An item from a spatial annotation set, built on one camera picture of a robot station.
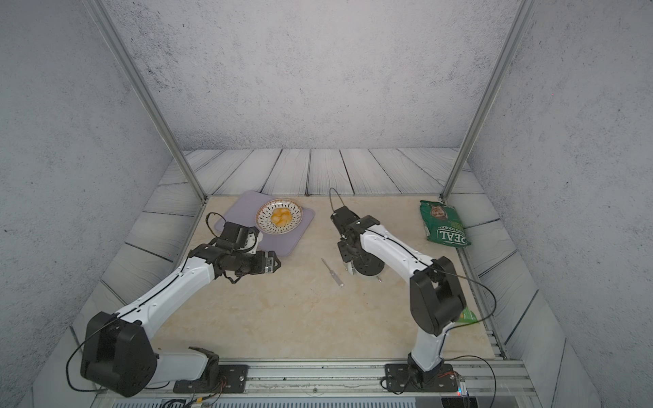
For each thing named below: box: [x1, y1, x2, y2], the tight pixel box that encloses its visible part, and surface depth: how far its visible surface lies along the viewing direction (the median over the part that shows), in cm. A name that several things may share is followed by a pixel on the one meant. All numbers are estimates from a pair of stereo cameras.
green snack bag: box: [420, 199, 472, 247], surface depth 109 cm
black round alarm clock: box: [353, 252, 386, 277], surface depth 93 cm
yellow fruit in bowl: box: [270, 207, 292, 227], surface depth 111 cm
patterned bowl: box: [255, 198, 304, 235], surface depth 114 cm
